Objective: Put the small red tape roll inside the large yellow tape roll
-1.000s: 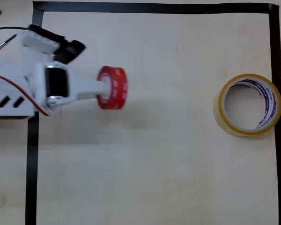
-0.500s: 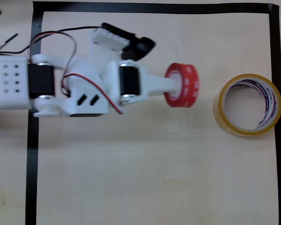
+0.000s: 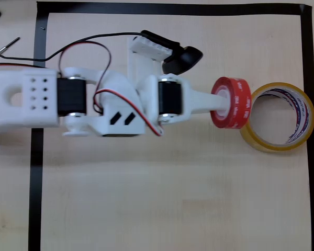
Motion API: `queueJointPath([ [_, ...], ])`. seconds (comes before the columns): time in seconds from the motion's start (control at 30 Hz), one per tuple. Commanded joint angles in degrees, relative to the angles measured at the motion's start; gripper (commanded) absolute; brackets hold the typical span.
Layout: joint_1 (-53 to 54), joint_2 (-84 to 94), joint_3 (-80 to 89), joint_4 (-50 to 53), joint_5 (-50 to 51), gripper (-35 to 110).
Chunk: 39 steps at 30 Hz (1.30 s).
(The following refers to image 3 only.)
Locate small red tape roll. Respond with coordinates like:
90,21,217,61
209,76,252,130

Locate large clear tape roll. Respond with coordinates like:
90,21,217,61
239,82,314,153

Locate long black tape strip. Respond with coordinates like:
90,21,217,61
36,1,312,16

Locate metal screwdriver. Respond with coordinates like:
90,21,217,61
0,37,21,62

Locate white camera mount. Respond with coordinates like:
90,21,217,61
126,36,174,88

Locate red wire loop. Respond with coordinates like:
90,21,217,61
58,40,113,115

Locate black cable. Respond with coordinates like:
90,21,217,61
0,31,147,63

